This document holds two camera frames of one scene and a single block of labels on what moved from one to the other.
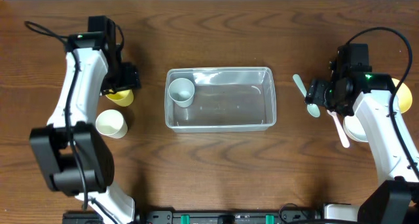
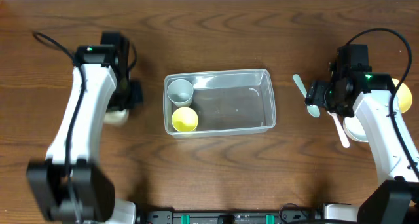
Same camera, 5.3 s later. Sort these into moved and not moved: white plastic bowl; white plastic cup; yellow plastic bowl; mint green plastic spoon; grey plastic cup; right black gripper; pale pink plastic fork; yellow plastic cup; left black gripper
Moved: white plastic cup; yellow plastic cup; left black gripper
Not moved: grey plastic cup; mint green plastic spoon; yellow plastic bowl; pale pink plastic fork; right black gripper; white plastic bowl
